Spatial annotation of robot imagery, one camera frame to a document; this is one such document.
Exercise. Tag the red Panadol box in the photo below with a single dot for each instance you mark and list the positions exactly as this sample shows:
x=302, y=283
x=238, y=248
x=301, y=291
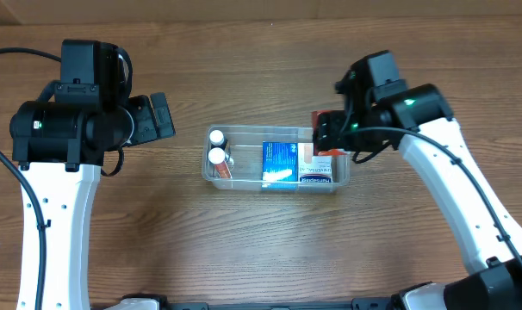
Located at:
x=326, y=125

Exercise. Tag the white Hansaplast plaster box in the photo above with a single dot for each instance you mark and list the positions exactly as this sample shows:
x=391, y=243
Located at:
x=311, y=168

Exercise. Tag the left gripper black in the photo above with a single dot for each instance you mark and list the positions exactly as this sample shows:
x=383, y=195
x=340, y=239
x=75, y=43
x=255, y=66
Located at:
x=146, y=122

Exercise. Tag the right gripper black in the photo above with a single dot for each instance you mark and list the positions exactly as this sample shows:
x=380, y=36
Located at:
x=329, y=133

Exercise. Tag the orange tube with white cap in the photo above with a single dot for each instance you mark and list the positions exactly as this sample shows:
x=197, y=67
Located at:
x=218, y=158

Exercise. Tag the dark tube with white cap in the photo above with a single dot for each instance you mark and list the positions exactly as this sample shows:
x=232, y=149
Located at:
x=217, y=139

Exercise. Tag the clear plastic container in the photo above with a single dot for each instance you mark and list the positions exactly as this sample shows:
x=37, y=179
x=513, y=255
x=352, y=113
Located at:
x=245, y=158

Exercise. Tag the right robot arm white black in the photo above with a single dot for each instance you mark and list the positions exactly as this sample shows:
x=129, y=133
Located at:
x=381, y=111

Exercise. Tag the blue VapoDrops lozenge box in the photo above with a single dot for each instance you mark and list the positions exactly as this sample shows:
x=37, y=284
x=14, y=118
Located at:
x=280, y=168

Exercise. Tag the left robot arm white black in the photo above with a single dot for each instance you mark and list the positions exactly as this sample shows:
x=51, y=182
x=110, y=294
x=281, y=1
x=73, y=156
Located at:
x=59, y=143

